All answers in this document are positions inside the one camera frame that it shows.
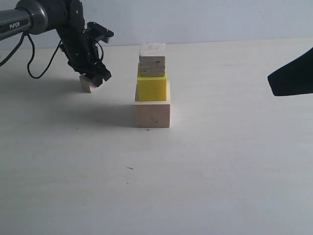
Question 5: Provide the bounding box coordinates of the black camera cable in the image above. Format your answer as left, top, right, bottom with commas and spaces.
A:
0, 31, 103, 79

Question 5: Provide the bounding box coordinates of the medium ridged wooden cube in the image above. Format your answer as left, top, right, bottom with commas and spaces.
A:
139, 43, 166, 77

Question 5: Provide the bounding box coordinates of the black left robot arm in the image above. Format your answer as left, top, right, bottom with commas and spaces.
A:
0, 0, 114, 87

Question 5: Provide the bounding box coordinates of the large light wooden cube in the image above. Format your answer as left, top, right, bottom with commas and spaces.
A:
134, 81, 171, 128

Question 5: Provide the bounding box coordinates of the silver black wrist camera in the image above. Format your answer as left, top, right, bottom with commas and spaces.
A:
85, 22, 114, 43

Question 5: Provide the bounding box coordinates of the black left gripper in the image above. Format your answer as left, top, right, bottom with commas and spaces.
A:
57, 26, 112, 87

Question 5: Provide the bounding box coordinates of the small pale wooden cube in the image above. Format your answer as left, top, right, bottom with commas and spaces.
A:
79, 75, 102, 93

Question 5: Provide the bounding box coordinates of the yellow cube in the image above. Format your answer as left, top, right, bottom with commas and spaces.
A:
137, 63, 168, 101

